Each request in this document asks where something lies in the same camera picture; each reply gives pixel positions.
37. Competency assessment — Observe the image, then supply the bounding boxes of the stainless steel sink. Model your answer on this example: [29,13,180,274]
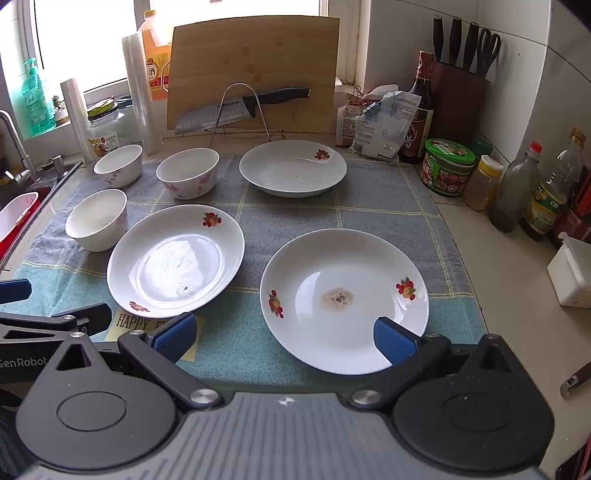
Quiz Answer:
[0,154,85,273]

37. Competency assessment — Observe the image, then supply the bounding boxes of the orange cooking wine jug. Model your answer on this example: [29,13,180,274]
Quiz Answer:
[141,9,172,102]

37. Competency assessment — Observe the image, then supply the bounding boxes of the tall plastic wrap roll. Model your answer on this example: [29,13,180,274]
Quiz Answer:
[122,33,162,155]

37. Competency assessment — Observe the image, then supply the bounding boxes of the dark red bottle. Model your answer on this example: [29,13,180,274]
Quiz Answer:
[549,166,591,250]

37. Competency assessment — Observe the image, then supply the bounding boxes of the black kitchen scissors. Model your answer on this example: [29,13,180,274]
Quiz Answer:
[477,28,502,77]

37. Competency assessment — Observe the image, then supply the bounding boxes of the yellow-lid spice jar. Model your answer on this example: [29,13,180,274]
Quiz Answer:
[463,154,504,212]

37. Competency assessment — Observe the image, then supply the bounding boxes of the dark soy sauce bottle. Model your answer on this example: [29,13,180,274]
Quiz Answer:
[399,51,435,164]

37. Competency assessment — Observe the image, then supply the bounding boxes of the metal-tipped utensil handle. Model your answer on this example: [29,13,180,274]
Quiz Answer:
[560,360,591,398]

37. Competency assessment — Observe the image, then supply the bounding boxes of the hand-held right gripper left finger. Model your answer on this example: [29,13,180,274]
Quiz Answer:
[55,312,225,413]

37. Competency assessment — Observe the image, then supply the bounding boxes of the clear bottle red cap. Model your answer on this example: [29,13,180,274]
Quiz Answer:
[488,141,543,233]

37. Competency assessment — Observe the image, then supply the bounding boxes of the yellow-label oil bottle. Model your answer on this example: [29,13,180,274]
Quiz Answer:
[521,128,587,241]

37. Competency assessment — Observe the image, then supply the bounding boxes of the green-lid sauce jar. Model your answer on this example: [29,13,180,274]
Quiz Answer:
[420,138,477,198]

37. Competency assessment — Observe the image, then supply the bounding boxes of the glass jar yellow-green lid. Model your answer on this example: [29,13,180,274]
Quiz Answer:
[85,99,134,160]

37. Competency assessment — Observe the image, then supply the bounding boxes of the red plastic basin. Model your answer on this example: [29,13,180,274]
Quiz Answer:
[0,185,51,264]

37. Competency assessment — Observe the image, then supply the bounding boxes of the white blue-print bag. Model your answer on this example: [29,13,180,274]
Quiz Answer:
[347,90,422,162]

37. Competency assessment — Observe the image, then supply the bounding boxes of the black knife handle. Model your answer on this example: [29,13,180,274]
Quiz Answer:
[432,15,445,63]
[463,21,480,72]
[449,17,463,68]

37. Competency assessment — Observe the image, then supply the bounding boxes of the metal faucet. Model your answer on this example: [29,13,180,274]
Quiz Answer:
[0,110,38,185]

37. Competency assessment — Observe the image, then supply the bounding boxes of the green dish soap bottle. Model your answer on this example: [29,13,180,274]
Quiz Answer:
[21,58,57,137]

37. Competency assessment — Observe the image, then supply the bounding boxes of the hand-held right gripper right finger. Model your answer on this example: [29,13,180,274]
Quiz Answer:
[346,316,515,411]

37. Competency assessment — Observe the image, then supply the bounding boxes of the white fruit-print deep plate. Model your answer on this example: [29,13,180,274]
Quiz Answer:
[107,204,246,319]
[239,140,348,199]

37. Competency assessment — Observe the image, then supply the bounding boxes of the bamboo cutting board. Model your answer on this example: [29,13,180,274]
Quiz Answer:
[166,15,341,136]

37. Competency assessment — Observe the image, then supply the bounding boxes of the large white fruit-print plate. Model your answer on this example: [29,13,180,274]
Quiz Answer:
[259,228,430,376]

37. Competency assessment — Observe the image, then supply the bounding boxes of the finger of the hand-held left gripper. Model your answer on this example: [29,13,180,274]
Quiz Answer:
[0,279,33,305]
[0,302,113,343]

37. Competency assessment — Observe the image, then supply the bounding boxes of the black-handled kitchen knife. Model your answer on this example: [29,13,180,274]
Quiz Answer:
[174,87,311,136]

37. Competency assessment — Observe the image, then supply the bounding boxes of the white red-print bag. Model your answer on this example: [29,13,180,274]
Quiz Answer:
[335,90,370,147]

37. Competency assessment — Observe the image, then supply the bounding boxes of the metal wire rack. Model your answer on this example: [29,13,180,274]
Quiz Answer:
[205,83,284,139]

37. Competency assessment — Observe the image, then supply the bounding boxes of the white plastic container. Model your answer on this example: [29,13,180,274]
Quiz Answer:
[547,232,591,308]

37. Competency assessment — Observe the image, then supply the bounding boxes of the white pink-flower bowl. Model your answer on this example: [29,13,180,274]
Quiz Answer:
[93,144,144,189]
[156,148,220,200]
[65,189,129,253]

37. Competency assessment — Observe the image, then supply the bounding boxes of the dark wooden knife block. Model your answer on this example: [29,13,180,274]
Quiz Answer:
[429,60,491,148]

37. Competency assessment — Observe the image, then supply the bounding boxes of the grey teal checked cloth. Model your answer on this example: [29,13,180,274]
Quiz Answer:
[0,154,488,393]

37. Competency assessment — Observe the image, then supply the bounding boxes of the short plastic wrap roll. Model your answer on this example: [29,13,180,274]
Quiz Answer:
[60,78,95,163]

